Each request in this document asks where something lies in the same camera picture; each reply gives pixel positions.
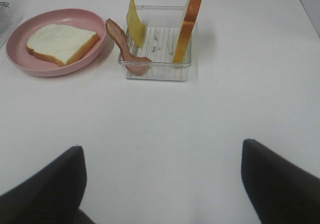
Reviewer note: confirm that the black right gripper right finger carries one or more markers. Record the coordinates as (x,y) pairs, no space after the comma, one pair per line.
(280,192)

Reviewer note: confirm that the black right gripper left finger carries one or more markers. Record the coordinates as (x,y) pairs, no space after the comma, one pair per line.
(51,196)

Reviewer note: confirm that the bread slice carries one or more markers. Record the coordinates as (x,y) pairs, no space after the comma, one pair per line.
(189,17)
(61,44)

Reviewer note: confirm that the bacon strip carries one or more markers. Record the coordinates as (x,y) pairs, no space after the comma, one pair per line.
(121,39)

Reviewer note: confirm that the yellow cheese slice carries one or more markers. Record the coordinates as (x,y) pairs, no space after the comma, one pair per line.
(136,27)

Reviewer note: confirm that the pink round plate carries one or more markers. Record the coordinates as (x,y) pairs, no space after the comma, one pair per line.
(16,46)

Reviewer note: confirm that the left clear plastic tray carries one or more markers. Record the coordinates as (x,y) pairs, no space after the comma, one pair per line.
(5,21)

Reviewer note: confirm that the clear plastic tray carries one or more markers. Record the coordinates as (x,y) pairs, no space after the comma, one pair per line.
(163,25)
(5,21)

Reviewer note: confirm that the right clear plastic tray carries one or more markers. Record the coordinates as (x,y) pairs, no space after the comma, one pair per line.
(163,25)

